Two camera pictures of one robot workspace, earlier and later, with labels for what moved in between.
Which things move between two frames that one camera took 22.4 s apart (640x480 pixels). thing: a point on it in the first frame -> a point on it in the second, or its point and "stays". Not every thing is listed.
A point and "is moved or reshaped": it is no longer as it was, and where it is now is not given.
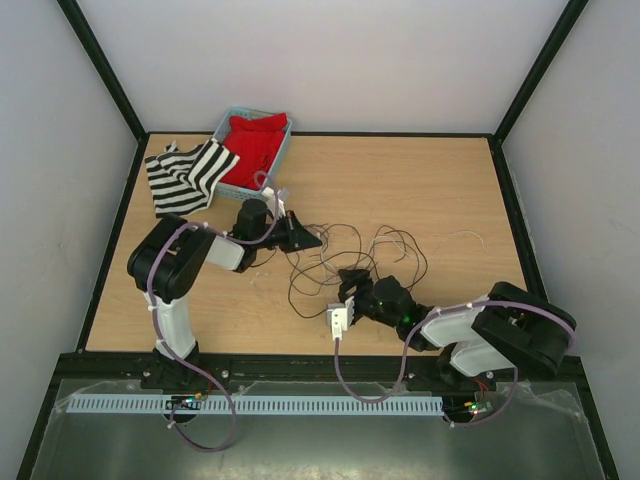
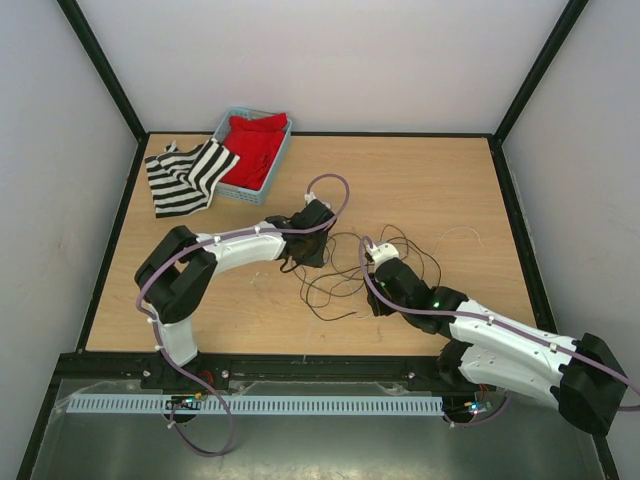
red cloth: x=257 y=142 stays
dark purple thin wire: x=361 y=252 -> x=321 y=318
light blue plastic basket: x=225 y=188 stays
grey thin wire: x=418 y=249 -> x=333 y=273
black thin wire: x=346 y=225 is moved or reshaped
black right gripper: x=361 y=280 -> x=378 y=307
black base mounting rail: x=286 y=372 stays
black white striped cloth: x=182 y=180 stays
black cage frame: x=525 y=246 stays
